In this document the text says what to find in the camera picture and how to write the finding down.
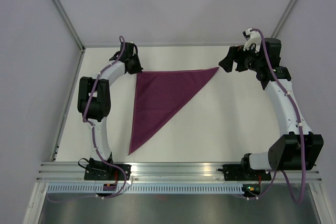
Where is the right aluminium frame post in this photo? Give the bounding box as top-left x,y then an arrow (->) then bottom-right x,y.
271,0 -> 299,38

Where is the aluminium frame rail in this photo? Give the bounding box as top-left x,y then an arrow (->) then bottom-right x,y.
36,162 -> 323,183

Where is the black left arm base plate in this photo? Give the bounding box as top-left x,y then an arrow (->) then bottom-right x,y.
84,164 -> 131,181

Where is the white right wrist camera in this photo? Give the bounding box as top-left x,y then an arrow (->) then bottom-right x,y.
243,28 -> 263,51

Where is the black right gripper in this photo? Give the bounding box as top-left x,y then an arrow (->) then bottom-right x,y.
219,42 -> 264,72

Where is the aluminium frame post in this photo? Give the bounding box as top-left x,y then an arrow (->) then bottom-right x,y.
271,0 -> 299,38
35,0 -> 85,51

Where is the purple cloth napkin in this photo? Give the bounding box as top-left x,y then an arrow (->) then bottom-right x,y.
129,67 -> 219,154

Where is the white slotted cable duct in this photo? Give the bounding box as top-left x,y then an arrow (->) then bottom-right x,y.
47,183 -> 243,194

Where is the left aluminium frame post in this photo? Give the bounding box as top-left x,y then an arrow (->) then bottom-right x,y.
35,0 -> 85,51

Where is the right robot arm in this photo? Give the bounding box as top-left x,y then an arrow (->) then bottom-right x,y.
219,38 -> 324,179

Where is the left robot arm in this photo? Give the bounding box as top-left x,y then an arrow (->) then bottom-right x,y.
77,36 -> 143,180

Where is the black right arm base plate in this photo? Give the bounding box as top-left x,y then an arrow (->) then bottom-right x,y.
217,164 -> 272,182

